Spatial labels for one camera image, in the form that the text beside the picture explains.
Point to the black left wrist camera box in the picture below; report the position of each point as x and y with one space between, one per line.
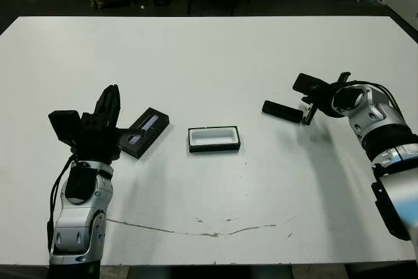
65 127

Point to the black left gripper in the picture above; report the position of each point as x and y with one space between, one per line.
94 145

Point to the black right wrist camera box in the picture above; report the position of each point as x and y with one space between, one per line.
308 83

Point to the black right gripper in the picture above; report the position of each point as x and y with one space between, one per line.
325 101

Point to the slim black camera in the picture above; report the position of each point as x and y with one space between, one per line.
281 112

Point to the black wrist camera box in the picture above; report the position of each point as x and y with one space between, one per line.
65 127
308 83

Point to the black box base white inlay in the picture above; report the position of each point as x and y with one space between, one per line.
214 136

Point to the black box lid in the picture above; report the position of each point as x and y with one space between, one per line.
143 132

